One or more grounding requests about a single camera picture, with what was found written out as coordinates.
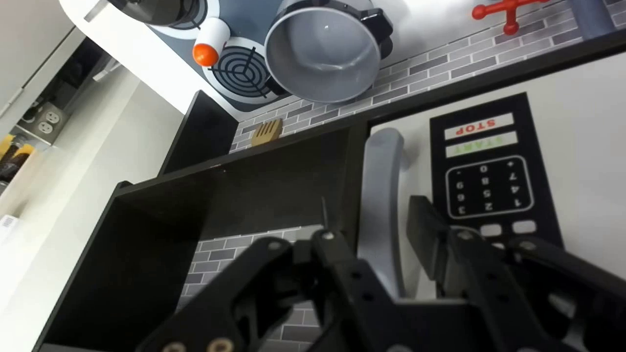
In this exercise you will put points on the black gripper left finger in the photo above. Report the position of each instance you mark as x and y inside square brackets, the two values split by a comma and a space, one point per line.
[261, 275]

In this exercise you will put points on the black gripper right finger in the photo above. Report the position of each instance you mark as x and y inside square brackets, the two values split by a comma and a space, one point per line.
[510, 287]

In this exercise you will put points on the white microwave door with keypad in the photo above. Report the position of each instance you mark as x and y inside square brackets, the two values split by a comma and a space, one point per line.
[588, 164]

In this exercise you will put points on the white black toy kitchen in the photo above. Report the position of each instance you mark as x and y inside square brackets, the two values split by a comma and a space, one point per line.
[197, 197]

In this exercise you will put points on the wooden slotted spatula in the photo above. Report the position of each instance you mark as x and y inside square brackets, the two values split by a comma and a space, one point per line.
[267, 132]

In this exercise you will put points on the grey toy pot with lid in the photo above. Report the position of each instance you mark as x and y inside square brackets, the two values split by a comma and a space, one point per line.
[326, 60]

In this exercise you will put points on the white shaker bottle orange cap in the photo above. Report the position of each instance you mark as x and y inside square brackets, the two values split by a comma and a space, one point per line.
[213, 42]

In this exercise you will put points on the grey power outlet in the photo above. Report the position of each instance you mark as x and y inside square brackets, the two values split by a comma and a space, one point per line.
[44, 120]

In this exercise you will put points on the yellow black tool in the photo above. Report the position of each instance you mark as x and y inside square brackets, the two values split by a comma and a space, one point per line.
[15, 158]

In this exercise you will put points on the black toy frying pan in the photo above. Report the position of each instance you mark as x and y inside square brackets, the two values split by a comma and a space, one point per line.
[164, 11]

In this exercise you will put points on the grey toy faucet spout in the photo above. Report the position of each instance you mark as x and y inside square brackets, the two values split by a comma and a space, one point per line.
[590, 17]

